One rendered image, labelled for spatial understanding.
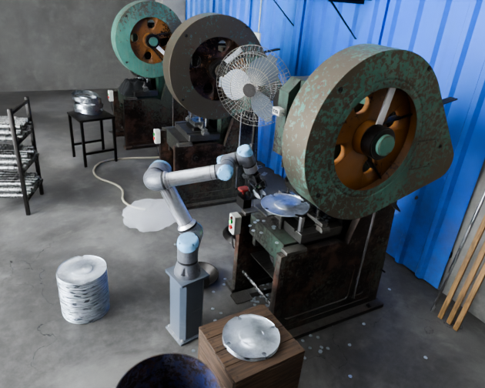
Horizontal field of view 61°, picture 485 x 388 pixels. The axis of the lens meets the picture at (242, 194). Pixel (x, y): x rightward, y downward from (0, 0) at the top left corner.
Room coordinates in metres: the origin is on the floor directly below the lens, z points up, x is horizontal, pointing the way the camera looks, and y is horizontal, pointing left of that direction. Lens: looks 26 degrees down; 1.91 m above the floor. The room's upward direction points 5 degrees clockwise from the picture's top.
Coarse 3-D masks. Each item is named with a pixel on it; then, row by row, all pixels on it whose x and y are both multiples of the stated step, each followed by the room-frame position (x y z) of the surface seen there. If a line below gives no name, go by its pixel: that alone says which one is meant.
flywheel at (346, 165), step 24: (384, 96) 1.93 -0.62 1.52; (408, 96) 2.00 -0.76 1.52; (360, 120) 1.87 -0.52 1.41; (384, 120) 1.95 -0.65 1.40; (408, 120) 2.03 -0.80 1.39; (336, 144) 1.81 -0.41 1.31; (360, 144) 1.82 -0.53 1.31; (384, 144) 1.77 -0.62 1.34; (408, 144) 2.02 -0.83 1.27; (336, 168) 1.82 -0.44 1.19; (360, 168) 1.90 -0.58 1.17; (384, 168) 1.99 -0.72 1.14
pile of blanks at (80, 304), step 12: (60, 288) 1.90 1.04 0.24; (72, 288) 1.87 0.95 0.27; (84, 288) 1.88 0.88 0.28; (96, 288) 1.92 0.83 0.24; (108, 288) 2.04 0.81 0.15; (60, 300) 1.92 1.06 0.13; (72, 300) 1.86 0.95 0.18; (84, 300) 1.87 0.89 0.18; (96, 300) 1.92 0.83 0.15; (108, 300) 2.01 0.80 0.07; (72, 312) 1.87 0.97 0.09; (84, 312) 1.87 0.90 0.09; (96, 312) 1.91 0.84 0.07
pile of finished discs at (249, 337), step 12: (228, 324) 1.59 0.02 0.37; (240, 324) 1.59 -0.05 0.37; (252, 324) 1.60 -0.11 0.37; (264, 324) 1.61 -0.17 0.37; (228, 336) 1.50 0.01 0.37; (240, 336) 1.50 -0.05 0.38; (252, 336) 1.51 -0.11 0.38; (264, 336) 1.52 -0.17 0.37; (276, 336) 1.53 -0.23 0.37; (228, 348) 1.43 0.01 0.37; (240, 348) 1.44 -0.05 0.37; (252, 348) 1.44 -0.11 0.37; (264, 348) 1.45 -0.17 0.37; (276, 348) 1.45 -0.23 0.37; (252, 360) 1.38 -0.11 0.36
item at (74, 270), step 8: (80, 256) 2.14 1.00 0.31; (88, 256) 2.14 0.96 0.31; (96, 256) 2.15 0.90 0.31; (64, 264) 2.04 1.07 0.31; (72, 264) 2.05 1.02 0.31; (80, 264) 2.05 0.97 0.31; (88, 264) 2.06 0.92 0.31; (96, 264) 2.07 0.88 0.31; (104, 264) 2.08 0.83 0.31; (56, 272) 1.96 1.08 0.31; (64, 272) 1.97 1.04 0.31; (72, 272) 1.97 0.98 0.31; (80, 272) 1.98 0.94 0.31; (88, 272) 1.98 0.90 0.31; (96, 272) 2.00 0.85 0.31; (104, 272) 2.00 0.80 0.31; (64, 280) 1.89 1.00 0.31; (72, 280) 1.90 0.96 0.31; (80, 280) 1.90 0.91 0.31; (88, 280) 1.91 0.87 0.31
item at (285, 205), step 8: (264, 200) 2.21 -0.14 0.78; (272, 200) 2.22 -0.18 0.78; (280, 200) 2.22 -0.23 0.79; (288, 200) 2.23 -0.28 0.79; (296, 200) 2.25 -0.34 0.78; (264, 208) 2.11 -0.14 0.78; (272, 208) 2.12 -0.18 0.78; (280, 208) 2.12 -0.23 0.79; (288, 208) 2.13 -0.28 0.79; (296, 208) 2.15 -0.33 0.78; (304, 208) 2.16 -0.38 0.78; (288, 216) 2.03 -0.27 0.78
